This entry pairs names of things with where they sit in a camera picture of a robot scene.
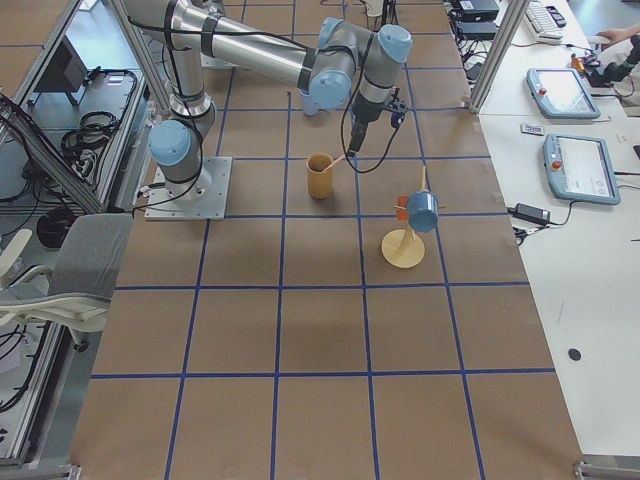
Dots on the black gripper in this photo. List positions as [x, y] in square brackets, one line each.
[364, 113]

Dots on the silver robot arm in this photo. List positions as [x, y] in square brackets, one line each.
[351, 67]

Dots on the bamboo chopstick holder cup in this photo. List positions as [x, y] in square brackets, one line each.
[319, 175]

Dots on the dark blue hanging cup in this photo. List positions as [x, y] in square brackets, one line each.
[422, 209]

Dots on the wooden cup tree stand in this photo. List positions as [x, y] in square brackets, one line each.
[403, 248]

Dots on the person's hand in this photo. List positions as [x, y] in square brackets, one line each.
[615, 35]

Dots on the lower white mug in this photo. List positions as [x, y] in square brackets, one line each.
[374, 8]

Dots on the small black power brick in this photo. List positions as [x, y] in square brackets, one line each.
[530, 214]

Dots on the upper teach pendant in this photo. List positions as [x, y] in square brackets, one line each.
[560, 94]

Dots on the teach pendant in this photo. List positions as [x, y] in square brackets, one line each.
[579, 168]
[560, 94]

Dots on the white keyboard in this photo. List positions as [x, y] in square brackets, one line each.
[541, 25]

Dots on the lower teach pendant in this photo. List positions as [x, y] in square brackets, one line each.
[579, 168]

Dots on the grey office chair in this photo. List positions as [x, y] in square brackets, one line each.
[76, 291]

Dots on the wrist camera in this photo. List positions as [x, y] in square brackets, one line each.
[397, 107]

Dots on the aluminium frame post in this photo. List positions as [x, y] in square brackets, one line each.
[511, 19]

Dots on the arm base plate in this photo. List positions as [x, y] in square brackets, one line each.
[207, 199]

